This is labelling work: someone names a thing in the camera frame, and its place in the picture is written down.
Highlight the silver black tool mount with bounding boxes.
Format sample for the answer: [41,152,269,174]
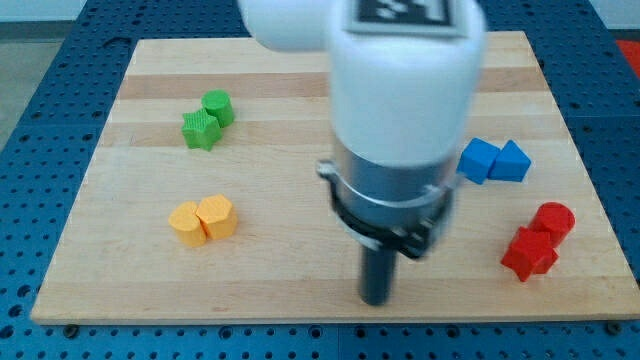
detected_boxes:
[317,139,459,259]

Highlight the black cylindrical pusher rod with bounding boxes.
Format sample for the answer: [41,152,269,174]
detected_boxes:
[359,246,396,306]

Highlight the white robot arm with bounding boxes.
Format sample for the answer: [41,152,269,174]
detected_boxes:
[238,0,486,305]

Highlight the red star block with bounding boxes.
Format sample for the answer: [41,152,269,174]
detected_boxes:
[501,227,559,282]

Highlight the green star block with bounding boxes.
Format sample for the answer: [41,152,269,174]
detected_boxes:
[181,108,222,151]

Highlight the blue cube block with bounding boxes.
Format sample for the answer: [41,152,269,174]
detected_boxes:
[456,138,501,184]

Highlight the blue triangular block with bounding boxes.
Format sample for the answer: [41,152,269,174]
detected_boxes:
[488,140,531,182]

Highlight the red cylinder block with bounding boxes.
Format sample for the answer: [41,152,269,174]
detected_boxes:
[528,202,576,248]

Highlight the yellow hexagon block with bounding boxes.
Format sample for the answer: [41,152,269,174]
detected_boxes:
[196,194,238,240]

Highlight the wooden board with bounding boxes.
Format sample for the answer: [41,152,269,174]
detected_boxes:
[31,31,639,325]

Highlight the yellow heart block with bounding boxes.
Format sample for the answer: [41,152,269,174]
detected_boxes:
[168,201,207,247]

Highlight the green cylinder block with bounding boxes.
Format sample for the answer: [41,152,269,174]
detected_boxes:
[201,89,235,128]

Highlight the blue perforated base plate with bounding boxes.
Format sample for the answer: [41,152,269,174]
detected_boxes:
[1,1,639,359]

